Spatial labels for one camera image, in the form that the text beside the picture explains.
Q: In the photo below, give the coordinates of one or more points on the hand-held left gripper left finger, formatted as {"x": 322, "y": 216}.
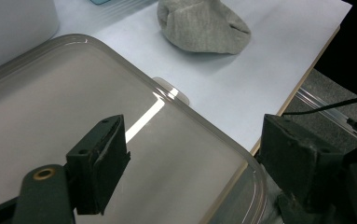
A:
{"x": 101, "y": 168}

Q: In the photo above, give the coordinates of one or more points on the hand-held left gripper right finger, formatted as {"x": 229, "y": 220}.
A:
{"x": 291, "y": 161}

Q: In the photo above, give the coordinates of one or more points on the shiny metal tray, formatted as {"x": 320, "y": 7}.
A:
{"x": 58, "y": 109}

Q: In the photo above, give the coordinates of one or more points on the grey sock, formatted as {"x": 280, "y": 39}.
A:
{"x": 204, "y": 28}

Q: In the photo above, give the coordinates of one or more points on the white compartment organizer box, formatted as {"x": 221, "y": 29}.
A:
{"x": 11, "y": 31}

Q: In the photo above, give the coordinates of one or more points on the black curtain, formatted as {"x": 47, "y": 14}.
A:
{"x": 353, "y": 46}

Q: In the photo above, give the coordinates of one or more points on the aluminium floor rail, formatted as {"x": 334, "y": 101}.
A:
{"x": 309, "y": 101}

